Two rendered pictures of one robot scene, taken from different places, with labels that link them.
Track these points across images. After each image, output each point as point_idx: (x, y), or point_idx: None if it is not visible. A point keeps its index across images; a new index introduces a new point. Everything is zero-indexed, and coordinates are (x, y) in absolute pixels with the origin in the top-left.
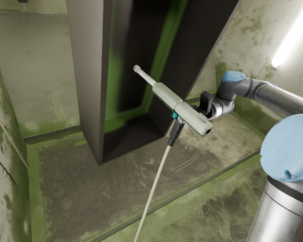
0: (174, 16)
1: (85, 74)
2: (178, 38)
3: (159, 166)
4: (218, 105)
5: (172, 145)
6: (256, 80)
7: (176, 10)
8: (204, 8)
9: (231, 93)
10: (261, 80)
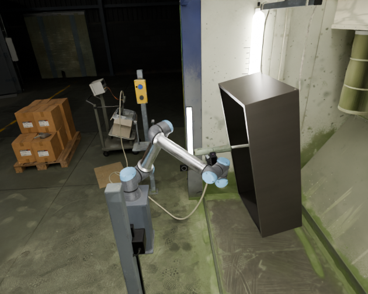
0: (299, 140)
1: (244, 133)
2: (287, 154)
3: None
4: None
5: None
6: (214, 166)
7: (299, 136)
8: (273, 133)
9: None
10: (214, 168)
